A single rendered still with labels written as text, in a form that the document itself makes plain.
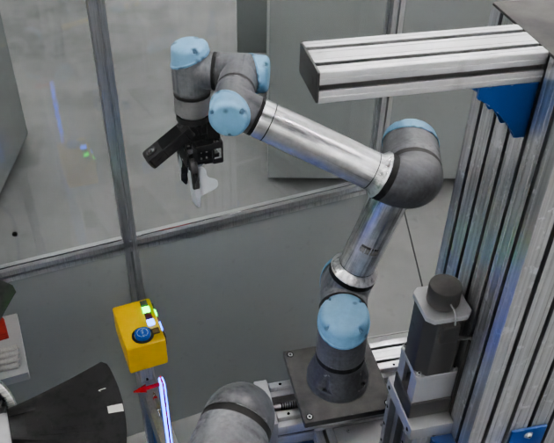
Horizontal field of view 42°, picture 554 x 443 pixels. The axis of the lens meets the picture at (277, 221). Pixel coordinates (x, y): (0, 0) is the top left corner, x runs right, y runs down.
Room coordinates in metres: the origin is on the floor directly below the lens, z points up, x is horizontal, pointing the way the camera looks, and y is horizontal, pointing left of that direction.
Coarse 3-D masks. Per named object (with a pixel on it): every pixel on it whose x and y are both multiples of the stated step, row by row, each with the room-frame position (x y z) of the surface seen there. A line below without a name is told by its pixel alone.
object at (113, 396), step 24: (72, 384) 0.99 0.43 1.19; (96, 384) 0.99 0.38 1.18; (24, 408) 0.92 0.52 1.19; (48, 408) 0.93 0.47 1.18; (72, 408) 0.93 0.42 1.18; (96, 408) 0.94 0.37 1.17; (24, 432) 0.87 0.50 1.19; (48, 432) 0.87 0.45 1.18; (72, 432) 0.88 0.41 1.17; (96, 432) 0.89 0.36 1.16; (120, 432) 0.90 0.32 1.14
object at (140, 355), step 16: (128, 304) 1.34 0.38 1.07; (128, 320) 1.29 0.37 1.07; (144, 320) 1.29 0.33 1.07; (128, 336) 1.23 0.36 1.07; (160, 336) 1.23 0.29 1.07; (128, 352) 1.19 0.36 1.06; (144, 352) 1.20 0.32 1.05; (160, 352) 1.22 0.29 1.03; (128, 368) 1.20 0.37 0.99; (144, 368) 1.20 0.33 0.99
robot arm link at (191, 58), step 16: (176, 48) 1.28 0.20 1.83; (192, 48) 1.28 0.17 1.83; (208, 48) 1.31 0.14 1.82; (176, 64) 1.27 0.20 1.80; (192, 64) 1.26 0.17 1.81; (208, 64) 1.27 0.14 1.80; (176, 80) 1.28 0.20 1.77; (192, 80) 1.27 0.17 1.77; (208, 80) 1.26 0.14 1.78; (176, 96) 1.28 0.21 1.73; (192, 96) 1.27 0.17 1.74; (208, 96) 1.29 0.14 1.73
